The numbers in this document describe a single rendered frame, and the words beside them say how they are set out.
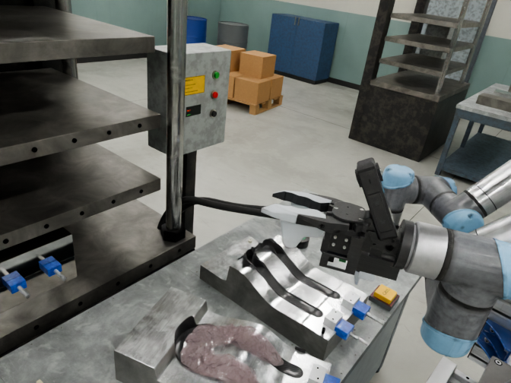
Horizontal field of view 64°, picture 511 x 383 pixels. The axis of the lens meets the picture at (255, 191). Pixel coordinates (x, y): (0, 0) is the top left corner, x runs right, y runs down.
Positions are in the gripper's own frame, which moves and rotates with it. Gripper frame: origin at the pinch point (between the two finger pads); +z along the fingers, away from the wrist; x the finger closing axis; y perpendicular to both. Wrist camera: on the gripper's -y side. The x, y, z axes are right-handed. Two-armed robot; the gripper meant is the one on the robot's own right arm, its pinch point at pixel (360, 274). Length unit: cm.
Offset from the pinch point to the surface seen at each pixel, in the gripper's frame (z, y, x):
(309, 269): 12.3, -18.8, 5.4
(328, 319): 9.3, -1.0, -13.2
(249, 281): 9.0, -27.0, -17.6
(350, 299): 9.2, -0.4, -1.4
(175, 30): -56, -73, -8
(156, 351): 10, -27, -53
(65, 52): -50, -82, -40
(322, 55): 47, -360, 599
